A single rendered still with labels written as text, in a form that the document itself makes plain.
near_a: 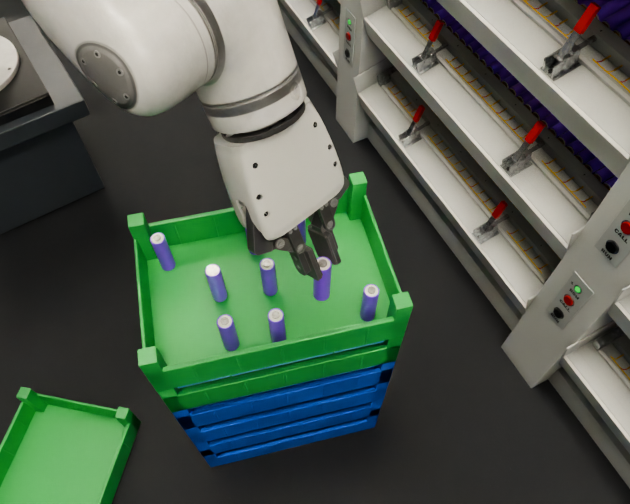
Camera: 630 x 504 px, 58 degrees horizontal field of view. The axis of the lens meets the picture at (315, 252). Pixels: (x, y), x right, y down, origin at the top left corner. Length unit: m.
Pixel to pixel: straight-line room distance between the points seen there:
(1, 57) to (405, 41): 0.77
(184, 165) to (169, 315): 0.74
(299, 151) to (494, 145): 0.54
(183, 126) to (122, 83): 1.12
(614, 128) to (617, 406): 0.45
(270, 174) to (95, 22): 0.18
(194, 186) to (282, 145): 0.90
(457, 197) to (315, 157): 0.66
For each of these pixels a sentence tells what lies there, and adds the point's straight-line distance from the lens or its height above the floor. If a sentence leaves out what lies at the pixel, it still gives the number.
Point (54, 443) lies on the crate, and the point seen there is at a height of 0.00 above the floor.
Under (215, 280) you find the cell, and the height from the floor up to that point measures 0.46.
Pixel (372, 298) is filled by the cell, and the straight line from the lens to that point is 0.65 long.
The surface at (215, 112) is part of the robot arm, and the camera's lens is 0.46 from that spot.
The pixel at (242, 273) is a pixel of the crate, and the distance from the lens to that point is 0.74.
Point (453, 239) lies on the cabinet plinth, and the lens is 1.24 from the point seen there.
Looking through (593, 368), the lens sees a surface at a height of 0.17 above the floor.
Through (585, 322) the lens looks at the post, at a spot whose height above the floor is 0.27.
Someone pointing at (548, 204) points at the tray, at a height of 0.36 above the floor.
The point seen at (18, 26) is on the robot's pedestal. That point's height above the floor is 0.28.
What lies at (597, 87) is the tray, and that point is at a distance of 0.82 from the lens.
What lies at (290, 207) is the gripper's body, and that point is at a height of 0.64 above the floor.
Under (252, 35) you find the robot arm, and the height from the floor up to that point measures 0.78.
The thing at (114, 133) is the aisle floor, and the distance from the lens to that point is 1.54.
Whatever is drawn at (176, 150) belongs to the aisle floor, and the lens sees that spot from 1.45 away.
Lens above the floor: 1.04
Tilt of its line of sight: 57 degrees down
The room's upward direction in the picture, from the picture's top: straight up
